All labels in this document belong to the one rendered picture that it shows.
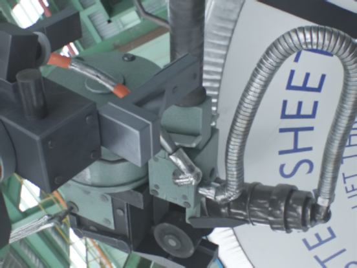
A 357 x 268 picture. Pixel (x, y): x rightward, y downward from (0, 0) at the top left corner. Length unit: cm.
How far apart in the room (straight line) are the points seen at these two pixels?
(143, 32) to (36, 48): 602
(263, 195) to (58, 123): 38
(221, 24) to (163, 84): 34
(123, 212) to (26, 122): 35
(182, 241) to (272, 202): 13
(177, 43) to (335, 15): 29
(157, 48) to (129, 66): 499
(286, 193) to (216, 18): 24
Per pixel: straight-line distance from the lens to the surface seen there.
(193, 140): 57
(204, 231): 75
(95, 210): 71
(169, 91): 40
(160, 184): 62
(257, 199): 68
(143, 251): 76
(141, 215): 73
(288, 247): 95
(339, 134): 55
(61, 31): 50
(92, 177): 63
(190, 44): 52
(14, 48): 37
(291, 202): 66
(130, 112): 36
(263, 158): 83
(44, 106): 35
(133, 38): 642
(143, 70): 65
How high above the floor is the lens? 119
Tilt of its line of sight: 10 degrees up
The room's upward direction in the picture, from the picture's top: 115 degrees counter-clockwise
